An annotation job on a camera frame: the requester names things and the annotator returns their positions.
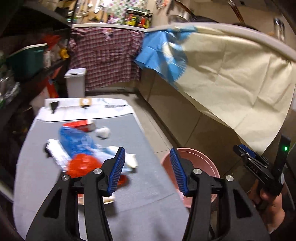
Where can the green storage box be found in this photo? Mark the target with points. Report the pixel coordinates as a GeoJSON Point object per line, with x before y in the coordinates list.
{"type": "Point", "coordinates": [28, 60]}

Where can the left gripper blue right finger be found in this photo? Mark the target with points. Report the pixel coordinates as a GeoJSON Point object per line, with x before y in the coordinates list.
{"type": "Point", "coordinates": [179, 172]}

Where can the plaid red shirt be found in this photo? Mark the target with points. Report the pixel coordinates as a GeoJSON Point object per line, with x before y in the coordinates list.
{"type": "Point", "coordinates": [107, 54]}

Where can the black metal shelf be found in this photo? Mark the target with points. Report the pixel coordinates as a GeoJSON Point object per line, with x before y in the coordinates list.
{"type": "Point", "coordinates": [27, 30]}

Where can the person right hand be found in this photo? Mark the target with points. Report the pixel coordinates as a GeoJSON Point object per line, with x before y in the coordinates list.
{"type": "Point", "coordinates": [273, 214]}

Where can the blue plastic bag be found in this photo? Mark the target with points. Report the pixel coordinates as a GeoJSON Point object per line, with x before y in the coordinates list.
{"type": "Point", "coordinates": [75, 141]}

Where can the cream cloth sheet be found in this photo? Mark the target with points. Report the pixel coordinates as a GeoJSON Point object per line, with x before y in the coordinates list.
{"type": "Point", "coordinates": [244, 80]}

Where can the white small trash bin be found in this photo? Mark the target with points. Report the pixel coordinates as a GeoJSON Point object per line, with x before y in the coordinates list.
{"type": "Point", "coordinates": [75, 82]}

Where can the blue cloth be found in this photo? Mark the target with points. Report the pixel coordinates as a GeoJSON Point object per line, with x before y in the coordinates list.
{"type": "Point", "coordinates": [163, 52]}

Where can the red white small box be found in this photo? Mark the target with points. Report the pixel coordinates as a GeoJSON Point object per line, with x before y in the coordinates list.
{"type": "Point", "coordinates": [83, 125]}

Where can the pink plastic basin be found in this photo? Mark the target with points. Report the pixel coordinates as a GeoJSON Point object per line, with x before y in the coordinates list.
{"type": "Point", "coordinates": [198, 159]}

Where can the clear plastic straw pack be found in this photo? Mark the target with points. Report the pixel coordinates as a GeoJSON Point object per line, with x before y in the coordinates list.
{"type": "Point", "coordinates": [59, 154]}

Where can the grey table cover cloth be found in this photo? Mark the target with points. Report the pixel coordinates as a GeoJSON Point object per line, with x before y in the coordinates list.
{"type": "Point", "coordinates": [146, 205]}

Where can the red plastic bag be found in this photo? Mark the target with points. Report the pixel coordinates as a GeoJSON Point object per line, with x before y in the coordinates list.
{"type": "Point", "coordinates": [81, 165]}

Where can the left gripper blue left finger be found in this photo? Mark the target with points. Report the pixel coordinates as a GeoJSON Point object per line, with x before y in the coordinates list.
{"type": "Point", "coordinates": [115, 166]}

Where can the crumpled white tissue ball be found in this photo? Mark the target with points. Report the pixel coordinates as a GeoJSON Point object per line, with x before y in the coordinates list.
{"type": "Point", "coordinates": [103, 132]}

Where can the black spice rack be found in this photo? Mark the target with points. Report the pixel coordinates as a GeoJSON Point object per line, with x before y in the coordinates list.
{"type": "Point", "coordinates": [137, 18]}

